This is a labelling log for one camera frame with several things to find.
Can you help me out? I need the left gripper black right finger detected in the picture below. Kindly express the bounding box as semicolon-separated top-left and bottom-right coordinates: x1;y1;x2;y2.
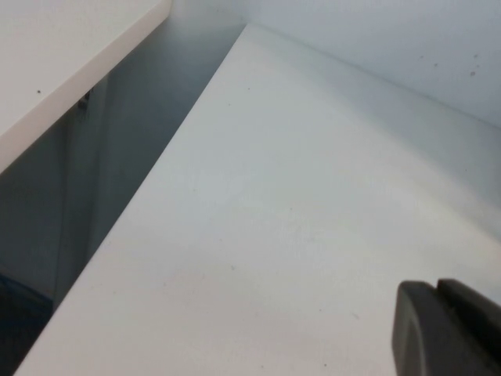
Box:
436;277;501;342

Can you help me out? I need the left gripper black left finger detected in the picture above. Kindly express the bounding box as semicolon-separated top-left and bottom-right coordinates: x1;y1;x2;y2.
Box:
392;280;501;376

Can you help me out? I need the white side table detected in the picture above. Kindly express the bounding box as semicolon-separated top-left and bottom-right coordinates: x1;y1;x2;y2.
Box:
0;0;174;174

